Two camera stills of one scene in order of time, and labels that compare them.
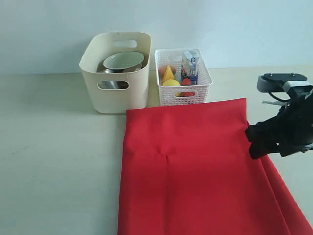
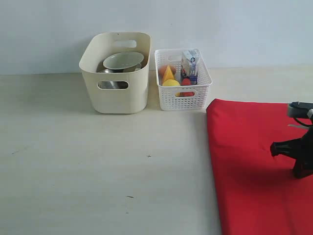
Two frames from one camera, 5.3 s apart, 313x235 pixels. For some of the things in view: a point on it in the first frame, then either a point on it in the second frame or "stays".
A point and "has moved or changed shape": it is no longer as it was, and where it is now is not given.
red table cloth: x=188 y=170 has moved or changed shape
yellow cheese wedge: x=168 y=74 stays
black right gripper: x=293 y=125 to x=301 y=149
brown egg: x=162 y=69 stays
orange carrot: x=186 y=82 stays
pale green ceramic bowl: x=123 y=60 stays
